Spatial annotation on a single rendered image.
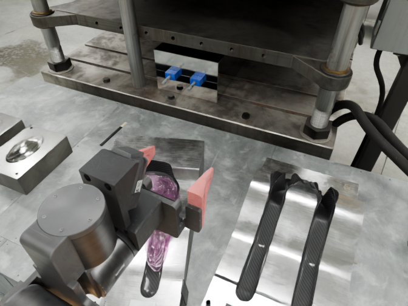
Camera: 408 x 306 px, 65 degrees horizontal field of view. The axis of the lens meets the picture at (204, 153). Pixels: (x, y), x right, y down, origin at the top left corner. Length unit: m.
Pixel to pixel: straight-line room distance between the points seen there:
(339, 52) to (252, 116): 0.40
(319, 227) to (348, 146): 1.74
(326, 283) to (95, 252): 0.54
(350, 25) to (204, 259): 0.72
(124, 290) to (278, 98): 0.95
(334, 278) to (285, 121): 0.66
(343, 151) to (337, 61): 1.44
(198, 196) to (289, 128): 0.87
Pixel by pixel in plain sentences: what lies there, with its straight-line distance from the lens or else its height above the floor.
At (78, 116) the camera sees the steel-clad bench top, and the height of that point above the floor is 0.80.
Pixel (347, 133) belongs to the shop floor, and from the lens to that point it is 2.60.
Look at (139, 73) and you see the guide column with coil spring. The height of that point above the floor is 0.85.
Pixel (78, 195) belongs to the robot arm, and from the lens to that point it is 0.31.
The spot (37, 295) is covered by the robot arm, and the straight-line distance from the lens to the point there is 0.36.
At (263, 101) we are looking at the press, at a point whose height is 0.79.
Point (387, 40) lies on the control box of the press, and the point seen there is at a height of 1.11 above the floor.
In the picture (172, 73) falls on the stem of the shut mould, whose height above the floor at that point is 0.89.
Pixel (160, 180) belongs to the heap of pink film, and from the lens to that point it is 0.85.
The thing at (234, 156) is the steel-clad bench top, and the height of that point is 0.80.
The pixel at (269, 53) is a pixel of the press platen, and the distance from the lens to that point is 1.15.
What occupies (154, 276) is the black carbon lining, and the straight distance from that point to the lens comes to 0.76.
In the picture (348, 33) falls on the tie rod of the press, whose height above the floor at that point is 1.16.
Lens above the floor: 1.53
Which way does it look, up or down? 44 degrees down
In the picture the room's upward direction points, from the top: straight up
